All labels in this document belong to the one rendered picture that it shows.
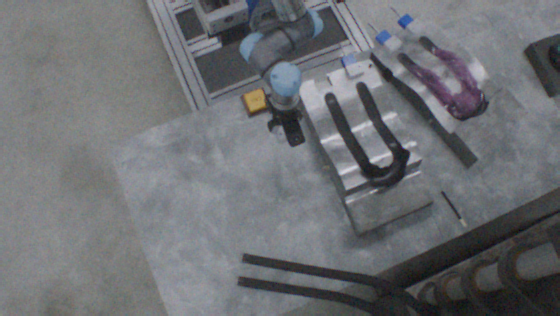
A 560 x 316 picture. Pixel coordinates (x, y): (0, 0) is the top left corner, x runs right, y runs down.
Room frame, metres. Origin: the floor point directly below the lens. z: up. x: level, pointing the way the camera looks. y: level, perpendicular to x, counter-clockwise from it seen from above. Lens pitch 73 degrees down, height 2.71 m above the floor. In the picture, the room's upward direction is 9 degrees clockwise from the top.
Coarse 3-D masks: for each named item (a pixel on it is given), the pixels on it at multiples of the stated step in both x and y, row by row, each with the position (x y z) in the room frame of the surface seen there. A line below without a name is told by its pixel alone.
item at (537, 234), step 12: (552, 216) 0.54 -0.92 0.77; (540, 228) 0.48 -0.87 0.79; (516, 240) 0.43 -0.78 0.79; (528, 240) 0.44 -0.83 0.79; (540, 240) 0.44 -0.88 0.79; (480, 252) 0.38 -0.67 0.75; (492, 252) 0.38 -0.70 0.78; (468, 264) 0.33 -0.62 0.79; (432, 276) 0.28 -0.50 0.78; (408, 288) 0.23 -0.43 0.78; (444, 312) 0.17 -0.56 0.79
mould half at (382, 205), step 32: (320, 96) 0.77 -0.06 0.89; (352, 96) 0.79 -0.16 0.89; (384, 96) 0.81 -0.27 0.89; (320, 128) 0.67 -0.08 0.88; (352, 128) 0.69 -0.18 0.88; (352, 160) 0.57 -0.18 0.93; (384, 160) 0.58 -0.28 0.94; (416, 160) 0.60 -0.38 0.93; (352, 192) 0.49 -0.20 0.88; (384, 192) 0.51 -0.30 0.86; (416, 192) 0.52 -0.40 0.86; (352, 224) 0.40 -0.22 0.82; (384, 224) 0.41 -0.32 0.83
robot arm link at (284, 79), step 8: (280, 64) 0.66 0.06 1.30; (288, 64) 0.67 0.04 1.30; (272, 72) 0.64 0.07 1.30; (280, 72) 0.64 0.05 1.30; (288, 72) 0.65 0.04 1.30; (296, 72) 0.65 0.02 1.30; (264, 80) 0.64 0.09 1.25; (272, 80) 0.62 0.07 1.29; (280, 80) 0.62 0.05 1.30; (288, 80) 0.62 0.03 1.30; (296, 80) 0.63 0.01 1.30; (272, 88) 0.62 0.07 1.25; (280, 88) 0.60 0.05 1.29; (288, 88) 0.61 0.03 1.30; (296, 88) 0.62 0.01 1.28; (272, 96) 0.62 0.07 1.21; (280, 96) 0.60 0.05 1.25; (288, 96) 0.60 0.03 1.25; (296, 96) 0.62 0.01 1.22; (288, 104) 0.61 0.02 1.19
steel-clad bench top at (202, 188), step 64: (512, 64) 1.07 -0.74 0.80; (192, 128) 0.63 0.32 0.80; (256, 128) 0.67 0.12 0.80; (512, 128) 0.82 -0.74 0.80; (128, 192) 0.39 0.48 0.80; (192, 192) 0.43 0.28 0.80; (256, 192) 0.46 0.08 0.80; (320, 192) 0.49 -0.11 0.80; (448, 192) 0.56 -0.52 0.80; (512, 192) 0.59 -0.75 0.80; (192, 256) 0.23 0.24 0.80; (320, 256) 0.29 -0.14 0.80; (384, 256) 0.32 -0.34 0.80
